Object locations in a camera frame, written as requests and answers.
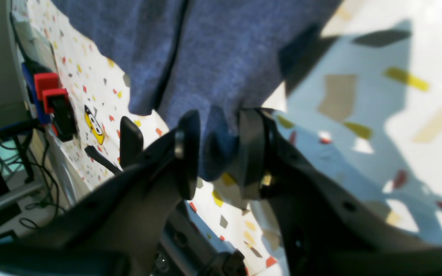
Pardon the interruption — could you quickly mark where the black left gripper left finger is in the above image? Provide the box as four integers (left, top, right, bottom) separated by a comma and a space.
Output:
0, 110, 200, 276

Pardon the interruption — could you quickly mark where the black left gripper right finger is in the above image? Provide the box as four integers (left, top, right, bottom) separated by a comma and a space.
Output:
238, 109, 442, 276

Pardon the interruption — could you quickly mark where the blue T-shirt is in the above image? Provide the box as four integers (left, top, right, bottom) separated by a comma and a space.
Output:
54, 0, 341, 181

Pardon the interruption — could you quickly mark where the yellow cartoon sticker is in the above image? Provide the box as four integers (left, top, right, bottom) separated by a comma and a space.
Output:
84, 105, 105, 145

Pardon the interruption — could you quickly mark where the blue bar clamp right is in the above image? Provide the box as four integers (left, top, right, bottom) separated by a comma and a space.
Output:
0, 61, 77, 143

